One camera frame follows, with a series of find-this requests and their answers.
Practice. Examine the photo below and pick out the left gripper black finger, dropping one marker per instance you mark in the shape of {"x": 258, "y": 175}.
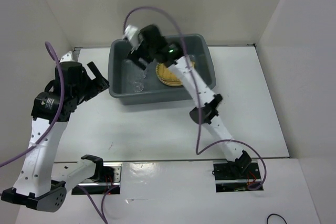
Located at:
{"x": 93, "y": 68}
{"x": 98, "y": 85}

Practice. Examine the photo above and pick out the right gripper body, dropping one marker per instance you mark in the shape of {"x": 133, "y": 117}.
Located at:
{"x": 146, "y": 51}

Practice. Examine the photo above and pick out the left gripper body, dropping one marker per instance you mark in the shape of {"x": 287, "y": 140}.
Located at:
{"x": 81, "y": 89}

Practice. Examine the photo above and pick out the woven bamboo tray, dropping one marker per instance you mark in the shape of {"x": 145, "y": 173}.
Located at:
{"x": 164, "y": 73}

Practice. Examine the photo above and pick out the clear plastic cup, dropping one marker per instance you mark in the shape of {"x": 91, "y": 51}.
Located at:
{"x": 134, "y": 73}
{"x": 137, "y": 84}

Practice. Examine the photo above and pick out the yellow bear plate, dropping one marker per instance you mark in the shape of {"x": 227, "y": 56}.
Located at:
{"x": 171, "y": 83}

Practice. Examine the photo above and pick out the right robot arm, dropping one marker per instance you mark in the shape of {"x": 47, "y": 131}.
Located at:
{"x": 205, "y": 113}

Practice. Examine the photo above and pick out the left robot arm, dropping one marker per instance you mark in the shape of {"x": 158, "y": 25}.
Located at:
{"x": 35, "y": 187}

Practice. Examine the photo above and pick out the grey plastic bin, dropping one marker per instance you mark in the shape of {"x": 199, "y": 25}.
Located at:
{"x": 119, "y": 74}

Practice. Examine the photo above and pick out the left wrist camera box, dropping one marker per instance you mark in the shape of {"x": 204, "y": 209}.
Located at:
{"x": 68, "y": 57}

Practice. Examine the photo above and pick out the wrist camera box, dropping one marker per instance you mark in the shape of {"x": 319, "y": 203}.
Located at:
{"x": 68, "y": 57}
{"x": 132, "y": 35}

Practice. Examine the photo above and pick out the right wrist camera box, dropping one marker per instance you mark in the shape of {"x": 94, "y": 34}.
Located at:
{"x": 132, "y": 35}

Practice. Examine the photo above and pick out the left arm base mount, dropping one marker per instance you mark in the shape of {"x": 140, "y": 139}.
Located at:
{"x": 109, "y": 182}

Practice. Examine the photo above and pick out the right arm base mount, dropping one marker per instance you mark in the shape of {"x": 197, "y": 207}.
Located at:
{"x": 227, "y": 182}

